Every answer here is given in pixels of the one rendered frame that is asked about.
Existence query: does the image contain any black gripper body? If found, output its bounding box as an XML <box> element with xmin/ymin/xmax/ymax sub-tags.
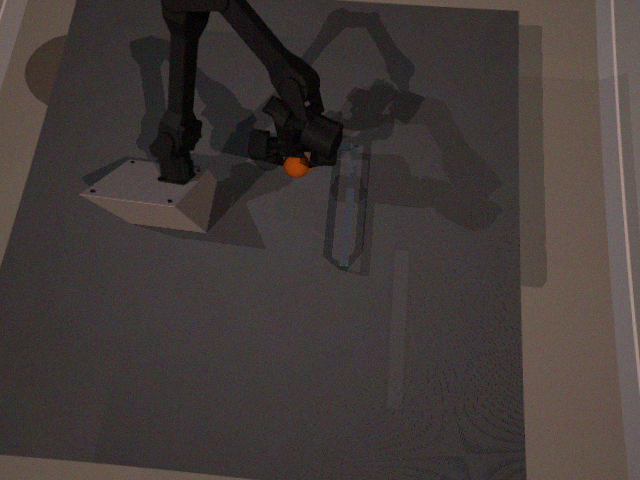
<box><xmin>248</xmin><ymin>130</ymin><xmax>337</xmax><ymax>166</ymax></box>

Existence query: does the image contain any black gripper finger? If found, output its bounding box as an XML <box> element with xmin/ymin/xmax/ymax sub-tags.
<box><xmin>264</xmin><ymin>137</ymin><xmax>284</xmax><ymax>166</ymax></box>
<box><xmin>309</xmin><ymin>154</ymin><xmax>323</xmax><ymax>168</ymax></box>

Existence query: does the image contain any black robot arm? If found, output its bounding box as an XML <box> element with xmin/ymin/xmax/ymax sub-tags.
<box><xmin>149</xmin><ymin>0</ymin><xmax>344</xmax><ymax>185</ymax></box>

